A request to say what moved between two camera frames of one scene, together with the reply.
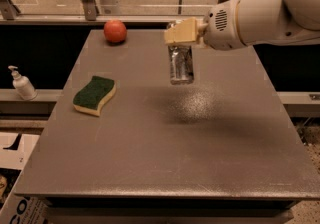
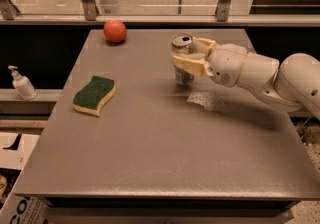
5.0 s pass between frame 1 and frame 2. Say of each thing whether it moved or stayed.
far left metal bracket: stayed
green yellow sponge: stayed
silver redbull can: moved
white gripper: moved
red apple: stayed
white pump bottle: stayed
